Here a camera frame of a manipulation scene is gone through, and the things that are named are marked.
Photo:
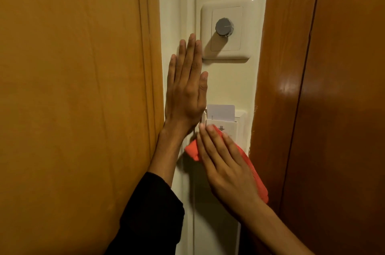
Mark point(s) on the grey dimmer knob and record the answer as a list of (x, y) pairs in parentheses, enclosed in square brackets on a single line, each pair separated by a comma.
[(224, 27)]

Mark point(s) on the person's left forearm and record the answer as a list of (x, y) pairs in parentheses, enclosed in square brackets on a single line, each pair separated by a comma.
[(156, 209)]

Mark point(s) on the person's right hand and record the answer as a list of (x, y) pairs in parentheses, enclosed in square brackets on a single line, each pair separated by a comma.
[(228, 173)]

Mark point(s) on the white dimmer switch with knob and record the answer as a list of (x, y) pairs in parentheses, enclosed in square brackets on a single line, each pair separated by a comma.
[(245, 23)]

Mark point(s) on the light brown wooden door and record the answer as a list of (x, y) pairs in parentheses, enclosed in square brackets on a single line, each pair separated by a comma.
[(75, 98)]

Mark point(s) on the white key card holder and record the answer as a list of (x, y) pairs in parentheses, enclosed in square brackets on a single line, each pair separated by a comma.
[(231, 129)]

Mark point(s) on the person's right forearm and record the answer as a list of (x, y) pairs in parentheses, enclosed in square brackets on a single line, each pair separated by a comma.
[(270, 230)]

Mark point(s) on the red cleaning cloth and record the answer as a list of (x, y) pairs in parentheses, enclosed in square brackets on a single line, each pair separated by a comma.
[(191, 151)]

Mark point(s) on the person's left hand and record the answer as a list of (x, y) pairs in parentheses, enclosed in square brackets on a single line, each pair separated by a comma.
[(185, 95)]

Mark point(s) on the dark brown wooden wardrobe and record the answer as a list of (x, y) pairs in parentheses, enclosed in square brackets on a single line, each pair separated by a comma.
[(331, 113)]

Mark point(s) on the white key card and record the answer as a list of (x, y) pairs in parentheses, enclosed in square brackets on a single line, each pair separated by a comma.
[(221, 112)]

